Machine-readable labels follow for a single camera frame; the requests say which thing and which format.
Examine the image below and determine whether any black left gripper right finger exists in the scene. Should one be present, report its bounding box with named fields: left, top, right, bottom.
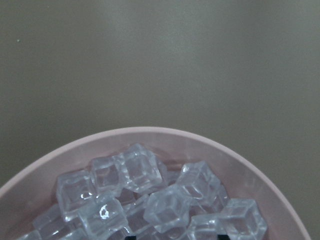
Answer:
left=217, top=234, right=229, bottom=240

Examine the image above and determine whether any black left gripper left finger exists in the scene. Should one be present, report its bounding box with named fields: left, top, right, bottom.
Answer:
left=125, top=235, right=137, bottom=240

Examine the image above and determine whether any pink bowl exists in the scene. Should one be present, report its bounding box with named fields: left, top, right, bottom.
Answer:
left=0, top=127, right=310, bottom=240

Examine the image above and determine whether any clear ice cubes pile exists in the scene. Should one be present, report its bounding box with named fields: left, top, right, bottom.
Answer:
left=21, top=143, right=268, bottom=240

